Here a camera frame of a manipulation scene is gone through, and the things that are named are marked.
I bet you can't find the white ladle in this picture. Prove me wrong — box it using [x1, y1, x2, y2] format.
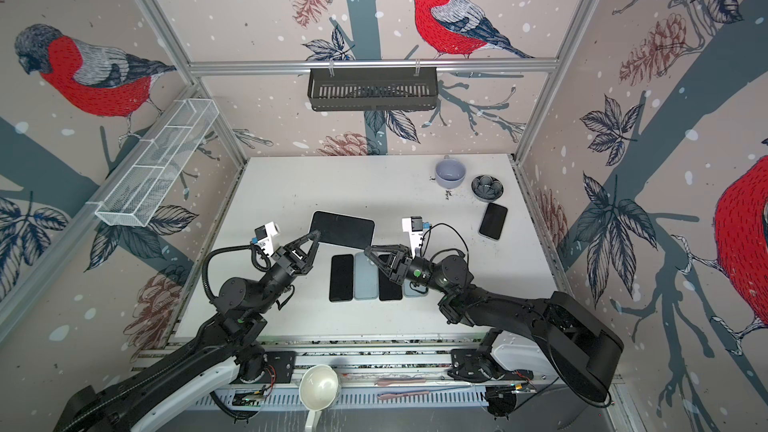
[299, 364, 340, 432]

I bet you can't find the light blue phone case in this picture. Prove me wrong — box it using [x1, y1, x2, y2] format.
[353, 252, 379, 301]

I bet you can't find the white mesh wall shelf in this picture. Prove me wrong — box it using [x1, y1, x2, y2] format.
[95, 98, 219, 227]

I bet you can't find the black hanging wire basket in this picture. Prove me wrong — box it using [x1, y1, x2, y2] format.
[307, 67, 439, 112]

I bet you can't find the red pen on rail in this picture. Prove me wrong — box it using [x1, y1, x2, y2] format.
[377, 388, 445, 402]

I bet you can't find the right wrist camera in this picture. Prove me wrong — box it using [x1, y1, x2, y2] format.
[402, 216, 431, 257]

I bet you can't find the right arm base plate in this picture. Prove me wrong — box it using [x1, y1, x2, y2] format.
[449, 347, 535, 383]

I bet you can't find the white phone case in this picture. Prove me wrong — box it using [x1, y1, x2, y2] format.
[402, 279, 429, 297]

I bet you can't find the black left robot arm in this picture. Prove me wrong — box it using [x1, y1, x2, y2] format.
[54, 231, 320, 431]

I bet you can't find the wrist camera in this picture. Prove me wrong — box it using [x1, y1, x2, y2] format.
[402, 216, 431, 257]
[251, 221, 280, 257]

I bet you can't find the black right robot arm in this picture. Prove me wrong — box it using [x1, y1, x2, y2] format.
[364, 245, 624, 407]

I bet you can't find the lavender cup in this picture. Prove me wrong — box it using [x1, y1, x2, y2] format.
[434, 155, 466, 190]

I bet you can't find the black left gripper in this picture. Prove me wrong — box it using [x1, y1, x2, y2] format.
[252, 232, 318, 317]

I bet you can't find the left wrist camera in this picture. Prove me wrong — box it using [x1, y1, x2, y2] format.
[251, 221, 280, 257]

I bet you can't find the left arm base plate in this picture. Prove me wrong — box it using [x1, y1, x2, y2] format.
[234, 351, 297, 385]

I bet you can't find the dark grey small bowl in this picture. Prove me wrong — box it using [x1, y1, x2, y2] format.
[471, 175, 504, 203]

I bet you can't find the black phone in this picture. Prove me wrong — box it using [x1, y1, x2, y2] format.
[478, 203, 508, 240]
[309, 211, 375, 250]
[329, 254, 354, 302]
[378, 254, 403, 302]

